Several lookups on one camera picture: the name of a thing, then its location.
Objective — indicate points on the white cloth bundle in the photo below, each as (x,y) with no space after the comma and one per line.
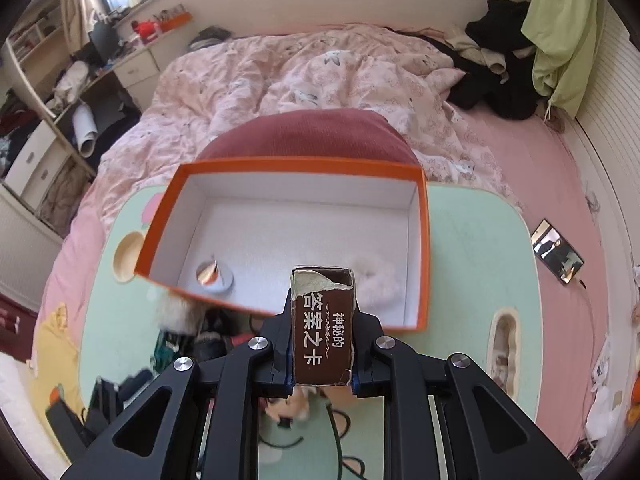
(72,80)

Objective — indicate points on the black monitor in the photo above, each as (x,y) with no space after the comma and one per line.
(104,40)

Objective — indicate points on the cream mouse doll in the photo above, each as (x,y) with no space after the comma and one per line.
(295,402)

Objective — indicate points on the silver cone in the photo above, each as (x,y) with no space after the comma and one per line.
(210,272)

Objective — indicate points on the beige curtain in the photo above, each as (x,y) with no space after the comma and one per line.
(77,0)

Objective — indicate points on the white drawer cabinet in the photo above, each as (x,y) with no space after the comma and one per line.
(137,70)

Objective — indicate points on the red pillow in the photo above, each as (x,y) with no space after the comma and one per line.
(310,135)

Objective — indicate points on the orange cardboard box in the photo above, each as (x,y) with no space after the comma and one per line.
(300,220)

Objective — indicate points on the white fluffy scrunchie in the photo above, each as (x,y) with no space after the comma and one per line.
(375,280)

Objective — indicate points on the black clothes pile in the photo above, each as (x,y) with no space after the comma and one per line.
(490,90)

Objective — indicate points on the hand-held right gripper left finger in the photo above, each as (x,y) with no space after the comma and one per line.
(280,330)

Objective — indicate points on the green cartoon desktop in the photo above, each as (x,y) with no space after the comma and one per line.
(475,260)

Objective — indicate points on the white paper roll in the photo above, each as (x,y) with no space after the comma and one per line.
(84,130)

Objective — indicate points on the grey furry scrunchie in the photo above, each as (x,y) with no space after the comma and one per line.
(177,312)

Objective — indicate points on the black lace cloth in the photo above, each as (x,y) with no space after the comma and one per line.
(215,345)

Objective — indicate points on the grey cloth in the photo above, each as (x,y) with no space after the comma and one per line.
(210,39)

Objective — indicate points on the black smartphone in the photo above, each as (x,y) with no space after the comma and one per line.
(555,252)

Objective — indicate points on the white drawer unit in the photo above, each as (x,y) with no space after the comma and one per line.
(35,160)

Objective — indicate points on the brown card box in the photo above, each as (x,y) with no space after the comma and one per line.
(322,335)

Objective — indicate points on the white shelf unit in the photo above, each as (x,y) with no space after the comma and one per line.
(30,60)

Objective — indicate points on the pink printed quilt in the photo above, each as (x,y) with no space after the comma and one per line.
(300,70)

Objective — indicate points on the green hanging cloth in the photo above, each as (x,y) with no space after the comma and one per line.
(565,35)

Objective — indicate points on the yellow cloth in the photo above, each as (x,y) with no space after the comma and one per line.
(55,340)

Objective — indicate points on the red container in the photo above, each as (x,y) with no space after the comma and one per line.
(146,31)

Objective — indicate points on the orange tray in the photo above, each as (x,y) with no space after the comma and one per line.
(175,20)

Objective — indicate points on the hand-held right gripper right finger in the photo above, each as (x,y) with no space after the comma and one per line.
(362,340)

